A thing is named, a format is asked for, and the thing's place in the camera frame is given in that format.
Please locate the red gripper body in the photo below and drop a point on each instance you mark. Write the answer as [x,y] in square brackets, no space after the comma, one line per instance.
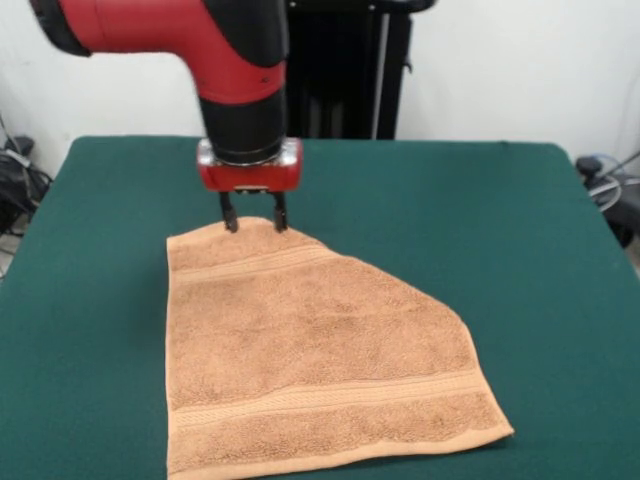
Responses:
[250,177]

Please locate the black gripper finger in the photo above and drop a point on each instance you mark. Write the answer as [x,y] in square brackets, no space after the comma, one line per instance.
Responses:
[229,215]
[281,212]

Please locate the orange terry towel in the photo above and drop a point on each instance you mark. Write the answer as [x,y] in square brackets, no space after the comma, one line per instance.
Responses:
[310,360]

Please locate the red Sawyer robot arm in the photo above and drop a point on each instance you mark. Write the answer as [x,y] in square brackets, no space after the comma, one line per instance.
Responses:
[190,35]

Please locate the dark green table cloth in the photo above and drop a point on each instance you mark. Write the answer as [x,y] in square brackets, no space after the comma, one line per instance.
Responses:
[550,300]

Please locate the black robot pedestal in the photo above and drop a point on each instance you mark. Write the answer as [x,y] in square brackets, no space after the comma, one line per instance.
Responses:
[350,65]

